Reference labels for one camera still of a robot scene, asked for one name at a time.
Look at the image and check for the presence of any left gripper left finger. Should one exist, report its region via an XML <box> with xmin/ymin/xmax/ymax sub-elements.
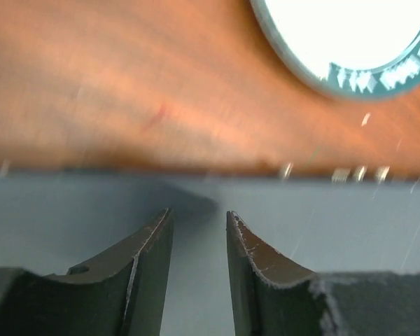
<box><xmin>0</xmin><ymin>209</ymin><xmax>174</xmax><ymax>335</ymax></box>

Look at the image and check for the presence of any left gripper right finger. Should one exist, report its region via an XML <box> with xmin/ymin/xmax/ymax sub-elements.
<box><xmin>226</xmin><ymin>211</ymin><xmax>420</xmax><ymax>335</ymax></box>

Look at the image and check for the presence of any black network switch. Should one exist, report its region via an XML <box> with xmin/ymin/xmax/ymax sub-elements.
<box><xmin>0</xmin><ymin>167</ymin><xmax>420</xmax><ymax>335</ymax></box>

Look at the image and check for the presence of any white plate dark green rim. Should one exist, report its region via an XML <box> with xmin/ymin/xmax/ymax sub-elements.
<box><xmin>250</xmin><ymin>0</ymin><xmax>420</xmax><ymax>101</ymax></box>

